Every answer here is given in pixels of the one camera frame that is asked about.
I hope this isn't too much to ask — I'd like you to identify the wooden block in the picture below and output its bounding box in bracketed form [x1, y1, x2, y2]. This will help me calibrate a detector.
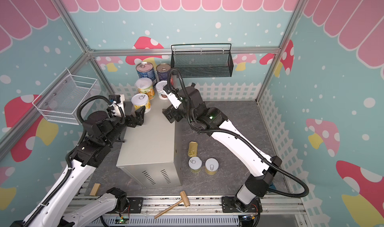
[90, 183, 101, 196]

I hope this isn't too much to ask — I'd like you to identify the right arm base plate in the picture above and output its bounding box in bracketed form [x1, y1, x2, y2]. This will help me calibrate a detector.
[221, 196, 263, 213]

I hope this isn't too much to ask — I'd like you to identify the black mesh wall basket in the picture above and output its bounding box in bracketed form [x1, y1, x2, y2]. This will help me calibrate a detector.
[171, 43, 234, 78]

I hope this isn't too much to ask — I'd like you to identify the peach fruit can plastic lid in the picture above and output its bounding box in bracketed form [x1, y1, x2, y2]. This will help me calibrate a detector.
[135, 78, 155, 100]

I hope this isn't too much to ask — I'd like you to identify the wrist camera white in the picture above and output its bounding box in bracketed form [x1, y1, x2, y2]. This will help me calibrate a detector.
[107, 94, 125, 117]
[163, 86, 182, 109]

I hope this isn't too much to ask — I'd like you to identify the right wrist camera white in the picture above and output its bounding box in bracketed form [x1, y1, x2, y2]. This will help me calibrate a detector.
[163, 86, 182, 109]

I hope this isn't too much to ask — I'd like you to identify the gold can lying down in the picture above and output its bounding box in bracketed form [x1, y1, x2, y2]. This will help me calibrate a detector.
[188, 141, 198, 158]

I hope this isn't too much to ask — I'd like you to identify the grey metal cabinet counter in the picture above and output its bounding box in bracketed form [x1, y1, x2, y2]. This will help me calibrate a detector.
[116, 93, 182, 189]

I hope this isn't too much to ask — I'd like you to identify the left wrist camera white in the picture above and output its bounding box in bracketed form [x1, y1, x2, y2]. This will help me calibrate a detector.
[107, 94, 125, 117]

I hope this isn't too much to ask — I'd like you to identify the blue soup can pink lid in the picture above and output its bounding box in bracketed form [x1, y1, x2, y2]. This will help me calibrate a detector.
[136, 62, 157, 85]

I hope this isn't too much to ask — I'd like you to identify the white wire wall basket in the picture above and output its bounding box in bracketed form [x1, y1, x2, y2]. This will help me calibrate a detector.
[32, 69, 102, 125]

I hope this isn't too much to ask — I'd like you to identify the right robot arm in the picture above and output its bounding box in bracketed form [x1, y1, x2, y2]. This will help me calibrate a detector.
[163, 68, 310, 212]

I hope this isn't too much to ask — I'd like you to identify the green circuit board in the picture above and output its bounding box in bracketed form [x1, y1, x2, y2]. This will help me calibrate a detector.
[116, 217, 130, 225]

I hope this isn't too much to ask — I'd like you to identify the dark blue chopped tomato can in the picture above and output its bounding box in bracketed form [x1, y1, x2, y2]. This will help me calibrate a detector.
[156, 63, 172, 81]

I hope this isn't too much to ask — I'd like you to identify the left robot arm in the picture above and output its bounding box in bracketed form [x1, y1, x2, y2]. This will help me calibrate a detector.
[11, 95, 146, 227]

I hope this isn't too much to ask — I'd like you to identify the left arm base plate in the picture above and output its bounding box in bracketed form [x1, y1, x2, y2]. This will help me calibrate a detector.
[118, 197, 144, 214]

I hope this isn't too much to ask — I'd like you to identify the wooden mallet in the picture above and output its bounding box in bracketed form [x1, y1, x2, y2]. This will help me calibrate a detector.
[154, 191, 191, 219]

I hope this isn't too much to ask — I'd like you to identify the fruit can white lid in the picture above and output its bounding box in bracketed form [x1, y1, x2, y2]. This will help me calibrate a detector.
[131, 93, 152, 114]
[156, 81, 168, 100]
[188, 157, 202, 173]
[205, 158, 219, 175]

